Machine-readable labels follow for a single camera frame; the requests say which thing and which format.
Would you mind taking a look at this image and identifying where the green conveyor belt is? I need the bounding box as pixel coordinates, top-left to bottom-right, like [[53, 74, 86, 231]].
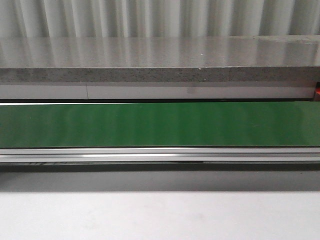
[[0, 101, 320, 148]]

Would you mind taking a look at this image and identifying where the grey stone countertop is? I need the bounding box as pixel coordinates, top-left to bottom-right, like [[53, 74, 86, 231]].
[[0, 35, 320, 100]]

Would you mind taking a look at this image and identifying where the red object at right edge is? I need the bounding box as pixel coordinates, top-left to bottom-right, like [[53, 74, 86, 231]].
[[313, 82, 320, 102]]

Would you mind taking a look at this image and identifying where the white pleated curtain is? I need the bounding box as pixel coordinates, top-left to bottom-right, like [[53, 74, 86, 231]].
[[0, 0, 320, 38]]

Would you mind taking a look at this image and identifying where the aluminium conveyor frame rail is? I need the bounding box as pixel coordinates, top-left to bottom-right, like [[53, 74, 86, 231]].
[[0, 147, 320, 165]]

